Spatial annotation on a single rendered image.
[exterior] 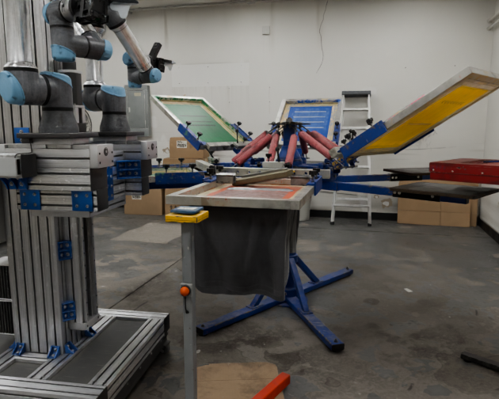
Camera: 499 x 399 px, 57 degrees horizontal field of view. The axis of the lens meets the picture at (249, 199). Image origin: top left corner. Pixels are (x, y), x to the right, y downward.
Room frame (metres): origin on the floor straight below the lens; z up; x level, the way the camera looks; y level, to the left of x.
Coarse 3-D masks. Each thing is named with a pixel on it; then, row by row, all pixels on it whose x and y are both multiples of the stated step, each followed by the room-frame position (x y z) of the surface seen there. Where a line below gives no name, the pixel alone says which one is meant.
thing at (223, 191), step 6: (228, 186) 2.53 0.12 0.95; (234, 186) 2.53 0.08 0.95; (240, 186) 2.53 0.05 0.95; (246, 186) 2.53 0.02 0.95; (252, 186) 2.53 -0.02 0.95; (258, 186) 2.53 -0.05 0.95; (264, 186) 2.53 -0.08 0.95; (216, 192) 2.28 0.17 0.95; (222, 192) 2.28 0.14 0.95; (228, 192) 2.28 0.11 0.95; (234, 192) 2.28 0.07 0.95; (240, 192) 2.28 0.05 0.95; (246, 192) 2.28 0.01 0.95; (252, 192) 2.28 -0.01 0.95
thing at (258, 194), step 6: (270, 186) 2.53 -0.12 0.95; (276, 186) 2.53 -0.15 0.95; (282, 186) 2.53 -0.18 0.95; (258, 192) 2.27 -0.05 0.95; (264, 192) 2.27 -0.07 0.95; (270, 192) 2.27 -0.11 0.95; (276, 192) 2.27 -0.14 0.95; (282, 192) 2.27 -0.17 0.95; (288, 192) 2.27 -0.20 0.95; (294, 192) 2.27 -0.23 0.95; (276, 198) 2.09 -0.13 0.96; (282, 198) 2.09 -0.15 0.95; (288, 198) 2.09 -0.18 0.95
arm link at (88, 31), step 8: (80, 32) 1.68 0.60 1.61; (88, 32) 1.68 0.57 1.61; (96, 32) 1.70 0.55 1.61; (88, 40) 1.63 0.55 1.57; (96, 40) 1.66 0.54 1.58; (104, 40) 1.70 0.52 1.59; (96, 48) 1.65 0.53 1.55; (104, 48) 1.68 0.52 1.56; (88, 56) 1.65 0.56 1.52; (96, 56) 1.67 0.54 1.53; (104, 56) 1.69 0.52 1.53
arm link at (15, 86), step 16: (16, 0) 1.70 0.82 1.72; (16, 16) 1.70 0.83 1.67; (16, 32) 1.70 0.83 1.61; (16, 48) 1.70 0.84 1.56; (16, 64) 1.69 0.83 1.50; (32, 64) 1.74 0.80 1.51; (0, 80) 1.70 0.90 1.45; (16, 80) 1.67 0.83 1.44; (32, 80) 1.71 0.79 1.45; (16, 96) 1.67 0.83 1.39; (32, 96) 1.72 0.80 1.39
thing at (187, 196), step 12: (276, 180) 2.59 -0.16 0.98; (288, 180) 2.57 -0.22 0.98; (180, 192) 2.03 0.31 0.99; (192, 192) 2.16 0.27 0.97; (300, 192) 2.03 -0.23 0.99; (312, 192) 2.21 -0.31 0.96; (180, 204) 1.93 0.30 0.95; (192, 204) 1.92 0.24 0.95; (204, 204) 1.90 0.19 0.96; (216, 204) 1.89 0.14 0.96; (228, 204) 1.88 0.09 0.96; (240, 204) 1.86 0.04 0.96; (252, 204) 1.85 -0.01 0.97; (264, 204) 1.84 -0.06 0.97; (276, 204) 1.82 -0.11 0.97; (288, 204) 1.81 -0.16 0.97; (300, 204) 1.82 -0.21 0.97
